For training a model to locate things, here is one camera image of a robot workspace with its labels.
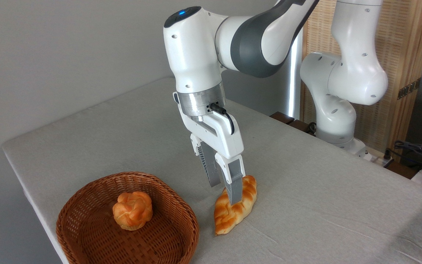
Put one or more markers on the dark wooden block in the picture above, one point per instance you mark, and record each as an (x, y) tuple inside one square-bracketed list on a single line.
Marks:
[(282, 117), (300, 126)]

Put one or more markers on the brown wicker basket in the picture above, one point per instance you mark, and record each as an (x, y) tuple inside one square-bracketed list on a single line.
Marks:
[(82, 216)]

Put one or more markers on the long braided bread loaf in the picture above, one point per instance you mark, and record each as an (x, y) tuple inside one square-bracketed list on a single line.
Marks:
[(229, 216)]

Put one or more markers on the dark metal screen hinge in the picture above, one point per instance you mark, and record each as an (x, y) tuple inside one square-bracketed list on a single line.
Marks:
[(408, 88)]

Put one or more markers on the white power strip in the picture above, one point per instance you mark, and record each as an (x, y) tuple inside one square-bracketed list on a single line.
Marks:
[(377, 157)]

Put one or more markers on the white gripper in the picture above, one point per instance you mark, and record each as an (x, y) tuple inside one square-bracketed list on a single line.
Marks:
[(225, 137)]

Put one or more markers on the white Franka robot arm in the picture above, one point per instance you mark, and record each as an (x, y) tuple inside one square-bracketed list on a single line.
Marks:
[(196, 55)]

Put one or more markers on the round knotted bread roll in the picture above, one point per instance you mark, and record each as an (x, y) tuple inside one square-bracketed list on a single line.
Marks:
[(132, 211)]

